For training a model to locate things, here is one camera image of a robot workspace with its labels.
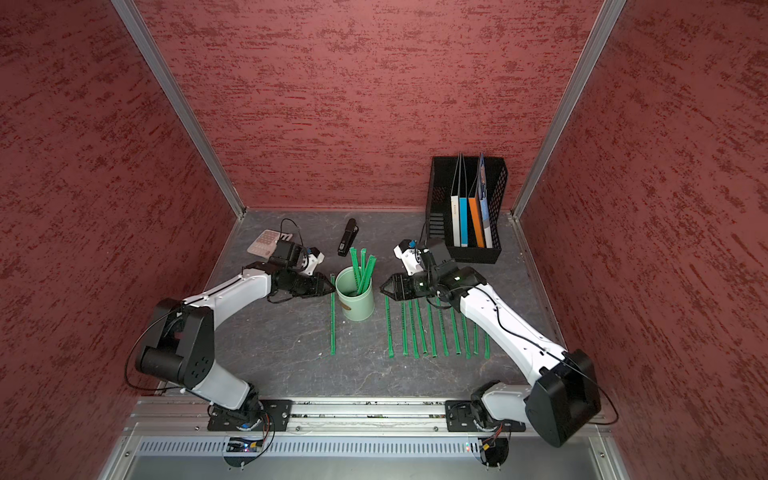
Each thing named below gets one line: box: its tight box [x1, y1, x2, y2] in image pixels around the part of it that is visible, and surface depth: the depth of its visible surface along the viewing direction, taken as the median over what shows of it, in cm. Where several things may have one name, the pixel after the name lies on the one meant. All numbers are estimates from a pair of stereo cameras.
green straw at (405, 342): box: [401, 300, 409, 357], surface depth 90 cm
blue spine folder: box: [458, 153, 469, 248], surface depth 91 cm
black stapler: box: [337, 218, 359, 257], surface depth 112 cm
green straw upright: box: [349, 247, 361, 295], surface depth 87 cm
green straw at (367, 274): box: [357, 255, 377, 295], surface depth 85 cm
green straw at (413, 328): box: [408, 300, 420, 359], surface depth 91 cm
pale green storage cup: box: [335, 266, 375, 322], surface depth 87 cm
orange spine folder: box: [468, 175, 486, 248], surface depth 91 cm
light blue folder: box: [477, 153, 493, 249], surface depth 91 cm
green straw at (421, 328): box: [414, 299, 428, 355], surface depth 91 cm
